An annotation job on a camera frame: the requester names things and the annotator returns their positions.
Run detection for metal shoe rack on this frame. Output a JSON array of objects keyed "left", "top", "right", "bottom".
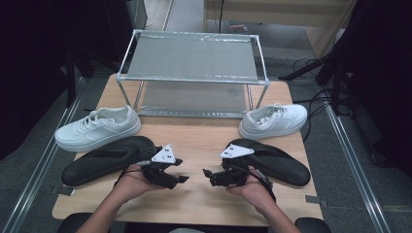
[{"left": 115, "top": 28, "right": 271, "bottom": 119}]

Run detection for grey cabinet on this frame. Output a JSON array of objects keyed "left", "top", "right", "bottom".
[{"left": 125, "top": 0, "right": 149, "bottom": 31}]

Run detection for wooden cabinet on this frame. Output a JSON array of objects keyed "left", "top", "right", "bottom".
[{"left": 203, "top": 0, "right": 358, "bottom": 59}]

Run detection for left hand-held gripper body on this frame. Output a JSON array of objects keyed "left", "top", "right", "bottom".
[{"left": 141, "top": 144, "right": 178, "bottom": 190}]

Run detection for left hand-held gripper cable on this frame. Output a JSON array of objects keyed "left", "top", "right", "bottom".
[{"left": 113, "top": 156, "right": 154, "bottom": 187}]

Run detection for metal floor rail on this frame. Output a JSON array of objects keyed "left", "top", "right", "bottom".
[
  {"left": 0, "top": 93, "right": 86, "bottom": 233},
  {"left": 161, "top": 0, "right": 177, "bottom": 32},
  {"left": 325, "top": 105, "right": 393, "bottom": 233}
]

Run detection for grey tape piece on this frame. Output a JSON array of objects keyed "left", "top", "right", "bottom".
[
  {"left": 51, "top": 185, "right": 76, "bottom": 197},
  {"left": 305, "top": 194, "right": 328, "bottom": 208}
]

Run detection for person's right hand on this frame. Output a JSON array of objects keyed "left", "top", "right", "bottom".
[{"left": 225, "top": 167, "right": 276, "bottom": 215}]

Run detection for black metal stand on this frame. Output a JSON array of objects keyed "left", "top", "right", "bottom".
[
  {"left": 64, "top": 45, "right": 98, "bottom": 109},
  {"left": 278, "top": 48, "right": 344, "bottom": 116}
]

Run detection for black hanging cable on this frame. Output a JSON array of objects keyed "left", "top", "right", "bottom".
[{"left": 219, "top": 0, "right": 225, "bottom": 33}]

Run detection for dark curtain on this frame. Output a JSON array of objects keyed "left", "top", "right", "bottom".
[
  {"left": 329, "top": 0, "right": 412, "bottom": 178},
  {"left": 0, "top": 0, "right": 134, "bottom": 161}
]

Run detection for black floor cables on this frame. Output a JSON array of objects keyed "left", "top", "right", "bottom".
[{"left": 291, "top": 57, "right": 353, "bottom": 144}]

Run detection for person's left hand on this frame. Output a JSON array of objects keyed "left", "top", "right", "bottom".
[{"left": 113, "top": 164, "right": 163, "bottom": 205}]

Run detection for small red item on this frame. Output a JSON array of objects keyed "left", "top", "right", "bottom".
[{"left": 228, "top": 23, "right": 250, "bottom": 33}]

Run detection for black slipper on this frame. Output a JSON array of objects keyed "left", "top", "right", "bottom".
[
  {"left": 226, "top": 138, "right": 311, "bottom": 187},
  {"left": 61, "top": 135, "right": 158, "bottom": 187}
]

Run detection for right hand-held gripper cable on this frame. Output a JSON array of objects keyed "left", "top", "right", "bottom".
[{"left": 232, "top": 164, "right": 277, "bottom": 203}]

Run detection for white sneaker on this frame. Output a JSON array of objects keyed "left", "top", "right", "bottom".
[
  {"left": 238, "top": 103, "right": 309, "bottom": 141},
  {"left": 53, "top": 105, "right": 142, "bottom": 153}
]

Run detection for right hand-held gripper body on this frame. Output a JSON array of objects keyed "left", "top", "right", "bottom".
[{"left": 220, "top": 144, "right": 256, "bottom": 188}]

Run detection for hand-held gripper cable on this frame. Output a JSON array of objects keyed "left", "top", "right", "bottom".
[
  {"left": 232, "top": 164, "right": 277, "bottom": 203},
  {"left": 113, "top": 156, "right": 154, "bottom": 187}
]

